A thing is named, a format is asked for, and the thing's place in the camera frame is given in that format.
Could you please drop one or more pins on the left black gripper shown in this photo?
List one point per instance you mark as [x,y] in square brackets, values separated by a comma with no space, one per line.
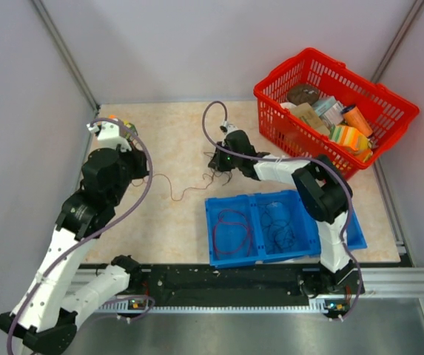
[140,157]

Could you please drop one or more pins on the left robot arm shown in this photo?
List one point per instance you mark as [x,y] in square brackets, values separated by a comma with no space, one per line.
[47,318]

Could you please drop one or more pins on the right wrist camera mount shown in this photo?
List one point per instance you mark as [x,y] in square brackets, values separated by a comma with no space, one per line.
[227,127]

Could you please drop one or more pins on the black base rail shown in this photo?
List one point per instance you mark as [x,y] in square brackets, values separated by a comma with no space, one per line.
[261,285]

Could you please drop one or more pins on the right aluminium corner post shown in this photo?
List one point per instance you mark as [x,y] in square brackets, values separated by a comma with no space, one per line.
[415,11]

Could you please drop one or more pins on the red plastic shopping basket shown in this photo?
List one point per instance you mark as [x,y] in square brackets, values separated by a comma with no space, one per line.
[388,114]

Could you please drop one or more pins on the small green box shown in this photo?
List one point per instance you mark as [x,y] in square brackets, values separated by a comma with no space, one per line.
[130,129]

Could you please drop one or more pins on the left aluminium corner post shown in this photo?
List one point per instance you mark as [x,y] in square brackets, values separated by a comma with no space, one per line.
[64,52]

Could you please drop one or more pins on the orange cylindrical can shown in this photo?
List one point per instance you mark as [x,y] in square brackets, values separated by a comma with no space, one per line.
[354,118]

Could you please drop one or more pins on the pale blue packet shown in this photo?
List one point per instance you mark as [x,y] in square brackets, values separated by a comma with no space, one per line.
[329,110]

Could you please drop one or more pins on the brown cardboard box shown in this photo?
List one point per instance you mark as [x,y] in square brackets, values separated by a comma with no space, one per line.
[305,113]

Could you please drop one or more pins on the blue three-compartment plastic tray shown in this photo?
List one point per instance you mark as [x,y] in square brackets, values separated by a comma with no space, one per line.
[259,228]

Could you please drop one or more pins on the striped colourful sponge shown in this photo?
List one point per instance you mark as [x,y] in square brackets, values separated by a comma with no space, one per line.
[353,141]

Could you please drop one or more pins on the aluminium corner post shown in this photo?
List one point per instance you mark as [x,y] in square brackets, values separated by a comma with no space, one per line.
[64,52]
[415,11]

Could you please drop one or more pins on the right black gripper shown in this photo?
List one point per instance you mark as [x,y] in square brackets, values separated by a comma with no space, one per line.
[217,163]

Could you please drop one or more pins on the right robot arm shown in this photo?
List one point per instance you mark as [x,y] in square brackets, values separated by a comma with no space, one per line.
[324,193]

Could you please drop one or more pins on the brown round lid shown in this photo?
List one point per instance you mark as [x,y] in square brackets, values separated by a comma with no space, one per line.
[303,93]

